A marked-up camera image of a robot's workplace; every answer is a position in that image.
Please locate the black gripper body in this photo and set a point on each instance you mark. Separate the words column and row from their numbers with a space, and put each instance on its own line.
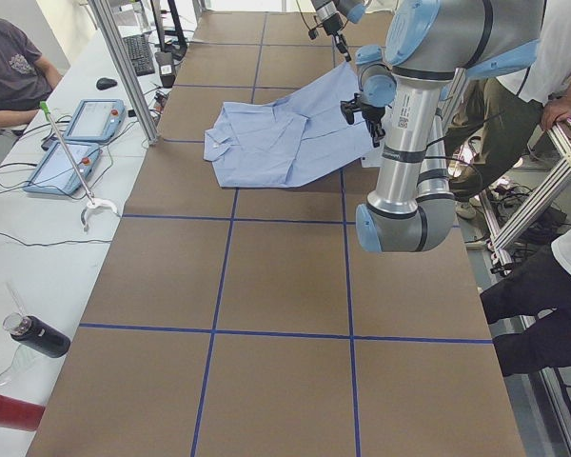
column 372, row 115
column 333, row 23

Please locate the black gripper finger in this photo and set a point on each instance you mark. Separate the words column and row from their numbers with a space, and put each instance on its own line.
column 375, row 130
column 341, row 45

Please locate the blue white striped shirt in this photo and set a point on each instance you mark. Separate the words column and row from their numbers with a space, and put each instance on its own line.
column 289, row 142

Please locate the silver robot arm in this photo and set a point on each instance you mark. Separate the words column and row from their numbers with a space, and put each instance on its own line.
column 350, row 10
column 412, row 208

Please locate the standing person olive trousers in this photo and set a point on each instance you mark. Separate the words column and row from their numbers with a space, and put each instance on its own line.
column 508, row 108

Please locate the black keyboard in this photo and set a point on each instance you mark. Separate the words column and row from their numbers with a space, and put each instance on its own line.
column 139, row 54

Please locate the black computer mouse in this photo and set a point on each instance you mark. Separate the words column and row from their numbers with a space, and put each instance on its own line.
column 104, row 83

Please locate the blue teach pendant far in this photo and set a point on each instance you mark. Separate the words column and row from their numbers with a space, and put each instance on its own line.
column 96, row 120

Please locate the blue teach pendant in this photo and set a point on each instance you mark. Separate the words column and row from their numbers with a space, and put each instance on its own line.
column 55, row 173
column 96, row 120

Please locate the person in black trousers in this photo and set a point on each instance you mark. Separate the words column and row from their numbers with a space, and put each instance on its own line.
column 542, row 282

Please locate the reacher grabber tool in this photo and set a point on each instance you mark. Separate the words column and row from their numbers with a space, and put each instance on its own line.
column 93, row 202

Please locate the blue teach pendant near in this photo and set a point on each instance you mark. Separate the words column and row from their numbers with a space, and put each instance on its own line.
column 55, row 173

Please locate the seated person grey shirt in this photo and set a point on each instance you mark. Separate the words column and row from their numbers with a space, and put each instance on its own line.
column 27, row 77

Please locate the black water bottle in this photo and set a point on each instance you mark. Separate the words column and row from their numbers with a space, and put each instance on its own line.
column 33, row 333

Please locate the red water bottle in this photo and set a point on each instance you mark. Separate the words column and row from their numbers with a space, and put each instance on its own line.
column 18, row 414

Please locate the aluminium frame post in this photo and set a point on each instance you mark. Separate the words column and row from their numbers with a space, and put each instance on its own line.
column 117, row 50

